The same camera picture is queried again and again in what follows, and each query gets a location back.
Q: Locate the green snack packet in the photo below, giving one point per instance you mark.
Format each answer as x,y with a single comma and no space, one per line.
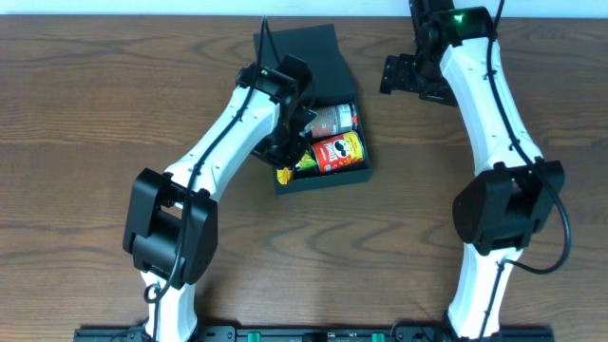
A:
307,162

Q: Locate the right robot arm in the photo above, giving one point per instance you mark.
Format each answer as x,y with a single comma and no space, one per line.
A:
458,62

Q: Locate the red Pringles can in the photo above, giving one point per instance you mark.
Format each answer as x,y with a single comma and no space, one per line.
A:
338,152

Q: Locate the yellow snack packet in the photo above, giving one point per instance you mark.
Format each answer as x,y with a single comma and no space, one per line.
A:
284,175

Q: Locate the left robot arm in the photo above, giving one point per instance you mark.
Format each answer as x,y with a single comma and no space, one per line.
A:
172,225

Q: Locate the black gift box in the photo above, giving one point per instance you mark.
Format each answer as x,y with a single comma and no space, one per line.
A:
312,57

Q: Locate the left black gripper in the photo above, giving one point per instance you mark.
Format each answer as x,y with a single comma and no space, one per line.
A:
283,149

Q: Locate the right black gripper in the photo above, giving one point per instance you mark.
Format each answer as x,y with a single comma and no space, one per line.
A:
392,75

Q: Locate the silver Pringles can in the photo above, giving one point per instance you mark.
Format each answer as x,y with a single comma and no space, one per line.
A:
332,120

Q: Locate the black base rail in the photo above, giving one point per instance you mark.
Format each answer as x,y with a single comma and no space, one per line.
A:
232,334

